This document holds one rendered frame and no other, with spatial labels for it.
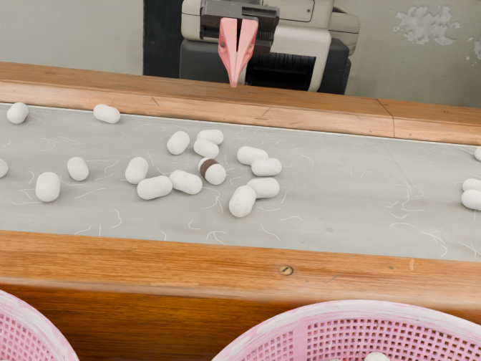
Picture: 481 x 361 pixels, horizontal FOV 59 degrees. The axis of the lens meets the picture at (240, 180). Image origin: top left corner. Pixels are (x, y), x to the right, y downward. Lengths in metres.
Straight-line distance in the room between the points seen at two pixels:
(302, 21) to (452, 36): 1.81
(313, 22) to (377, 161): 0.59
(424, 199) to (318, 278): 0.23
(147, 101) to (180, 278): 0.37
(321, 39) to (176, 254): 0.82
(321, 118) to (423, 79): 2.21
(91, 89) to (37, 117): 0.09
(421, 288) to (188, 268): 0.17
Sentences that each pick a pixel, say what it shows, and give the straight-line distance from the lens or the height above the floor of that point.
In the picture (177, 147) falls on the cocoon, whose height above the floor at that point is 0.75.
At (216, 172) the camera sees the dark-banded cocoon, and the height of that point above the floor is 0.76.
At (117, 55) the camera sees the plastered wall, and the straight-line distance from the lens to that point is 2.61.
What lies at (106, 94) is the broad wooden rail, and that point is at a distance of 0.63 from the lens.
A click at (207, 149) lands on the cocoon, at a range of 0.49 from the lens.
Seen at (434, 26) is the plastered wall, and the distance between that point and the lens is 2.76.
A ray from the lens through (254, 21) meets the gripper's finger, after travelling 0.56.
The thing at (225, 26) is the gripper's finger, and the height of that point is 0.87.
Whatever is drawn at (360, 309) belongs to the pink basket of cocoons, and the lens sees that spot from 0.30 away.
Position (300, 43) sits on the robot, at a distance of 1.06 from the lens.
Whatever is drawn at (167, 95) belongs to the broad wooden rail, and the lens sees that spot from 0.62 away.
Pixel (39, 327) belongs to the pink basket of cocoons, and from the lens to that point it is 0.27.
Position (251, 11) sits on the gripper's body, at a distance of 0.58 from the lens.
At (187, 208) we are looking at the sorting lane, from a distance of 0.40.
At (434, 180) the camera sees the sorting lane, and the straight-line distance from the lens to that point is 0.56.
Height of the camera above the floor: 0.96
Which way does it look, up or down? 29 degrees down
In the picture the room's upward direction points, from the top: 7 degrees clockwise
